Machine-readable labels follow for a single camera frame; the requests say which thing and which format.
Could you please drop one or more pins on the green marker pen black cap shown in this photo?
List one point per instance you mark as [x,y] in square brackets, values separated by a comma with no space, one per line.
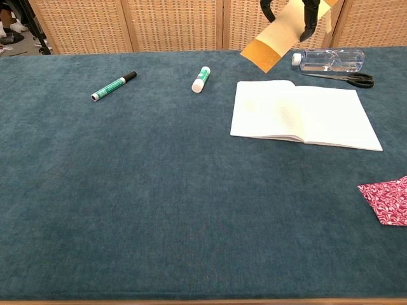
[111,87]

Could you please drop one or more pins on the black tripod stand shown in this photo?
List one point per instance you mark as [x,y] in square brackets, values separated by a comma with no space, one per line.
[30,16]

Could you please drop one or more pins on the orange cream tasselled bookmark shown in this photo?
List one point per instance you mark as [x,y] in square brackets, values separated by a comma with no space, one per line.
[276,38]

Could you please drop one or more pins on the blue carpet table mat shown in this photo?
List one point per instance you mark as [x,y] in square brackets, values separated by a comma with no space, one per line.
[127,190]

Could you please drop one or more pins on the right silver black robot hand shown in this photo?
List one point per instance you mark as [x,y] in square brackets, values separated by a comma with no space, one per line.
[309,22]

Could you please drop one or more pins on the white shoe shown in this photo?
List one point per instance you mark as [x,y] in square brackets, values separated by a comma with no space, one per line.
[2,30]
[19,26]

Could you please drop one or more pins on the white green glue stick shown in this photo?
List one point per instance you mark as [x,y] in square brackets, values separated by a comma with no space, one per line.
[200,81]

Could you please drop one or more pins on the pink patterned cloth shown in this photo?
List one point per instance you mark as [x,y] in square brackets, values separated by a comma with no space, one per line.
[388,203]

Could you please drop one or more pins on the white notebook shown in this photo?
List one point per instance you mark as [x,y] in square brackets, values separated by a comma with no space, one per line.
[305,114]

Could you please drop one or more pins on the wicker folding screen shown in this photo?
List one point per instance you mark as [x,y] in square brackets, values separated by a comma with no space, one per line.
[175,25]

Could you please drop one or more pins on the black shoe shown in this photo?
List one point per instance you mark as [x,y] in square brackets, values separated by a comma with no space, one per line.
[11,38]

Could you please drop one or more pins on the clear plastic water bottle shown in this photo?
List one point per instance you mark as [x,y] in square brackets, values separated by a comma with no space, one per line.
[330,60]

